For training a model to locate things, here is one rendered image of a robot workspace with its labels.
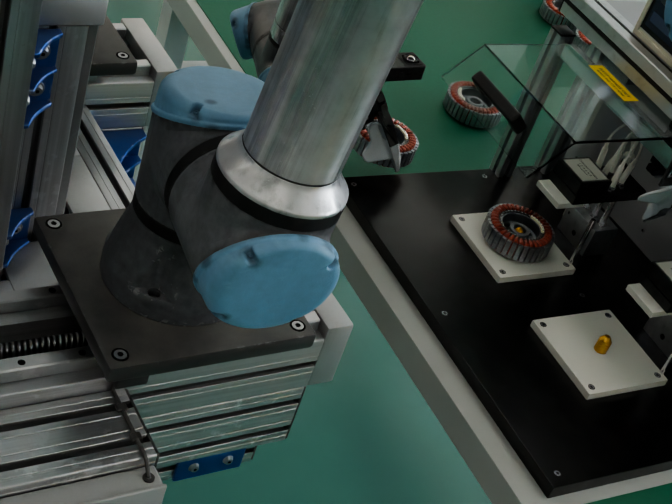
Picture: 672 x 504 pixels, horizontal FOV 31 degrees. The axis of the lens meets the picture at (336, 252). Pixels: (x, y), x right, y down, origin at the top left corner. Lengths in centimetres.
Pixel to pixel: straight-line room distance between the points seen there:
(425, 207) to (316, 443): 79
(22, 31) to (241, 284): 33
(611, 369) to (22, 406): 90
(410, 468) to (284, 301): 162
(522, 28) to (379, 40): 179
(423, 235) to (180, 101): 87
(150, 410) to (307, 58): 49
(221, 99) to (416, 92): 123
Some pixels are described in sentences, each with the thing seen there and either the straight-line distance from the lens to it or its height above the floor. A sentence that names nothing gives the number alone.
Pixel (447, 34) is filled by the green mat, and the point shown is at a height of 75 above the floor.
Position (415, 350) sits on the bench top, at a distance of 172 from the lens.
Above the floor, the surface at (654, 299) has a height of 88.
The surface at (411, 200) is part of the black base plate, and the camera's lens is 195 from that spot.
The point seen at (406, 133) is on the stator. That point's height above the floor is 83.
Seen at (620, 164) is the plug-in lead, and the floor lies 94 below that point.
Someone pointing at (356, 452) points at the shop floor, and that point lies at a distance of 259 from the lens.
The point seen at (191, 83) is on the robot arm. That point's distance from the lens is 110.
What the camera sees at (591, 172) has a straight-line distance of 191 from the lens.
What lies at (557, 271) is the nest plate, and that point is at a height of 78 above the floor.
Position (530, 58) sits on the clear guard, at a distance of 182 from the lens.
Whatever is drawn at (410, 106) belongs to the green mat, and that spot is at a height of 75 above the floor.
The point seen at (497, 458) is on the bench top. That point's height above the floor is 75.
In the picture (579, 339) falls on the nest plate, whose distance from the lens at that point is 180.
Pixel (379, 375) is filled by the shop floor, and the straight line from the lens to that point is 278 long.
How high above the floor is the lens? 183
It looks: 37 degrees down
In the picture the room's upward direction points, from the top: 20 degrees clockwise
